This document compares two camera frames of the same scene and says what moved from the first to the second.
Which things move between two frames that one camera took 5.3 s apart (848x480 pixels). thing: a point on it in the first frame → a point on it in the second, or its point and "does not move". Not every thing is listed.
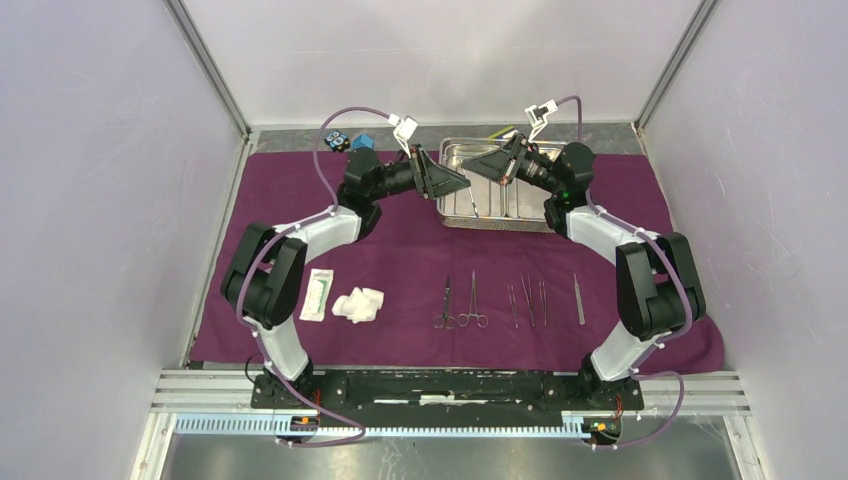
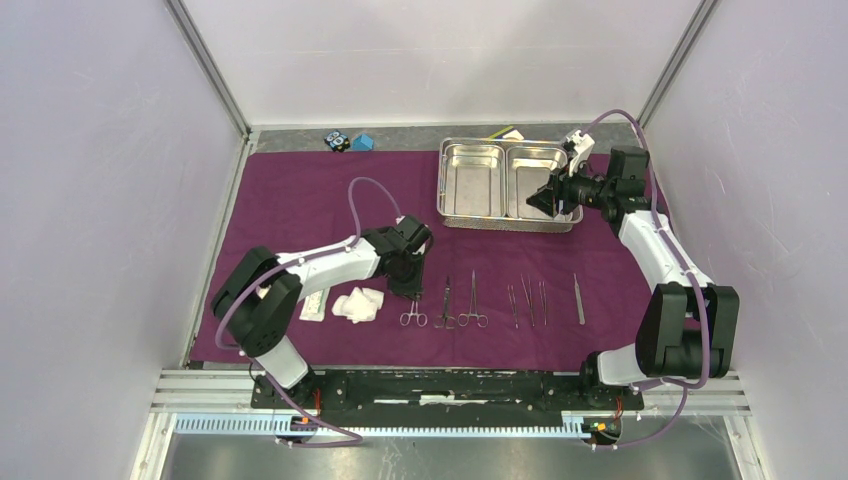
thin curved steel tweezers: x=543 y=298 does not move
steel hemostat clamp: x=482 y=319 does not move
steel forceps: x=579 y=302 does not move
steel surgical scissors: x=445 y=320 does not move
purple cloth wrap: x=413 y=296 does not move
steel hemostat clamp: x=473 y=202 → x=421 y=319
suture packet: x=317 y=295 does not move
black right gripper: x=498 y=165 → x=558 y=188
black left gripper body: x=418 y=170 → x=407 y=279
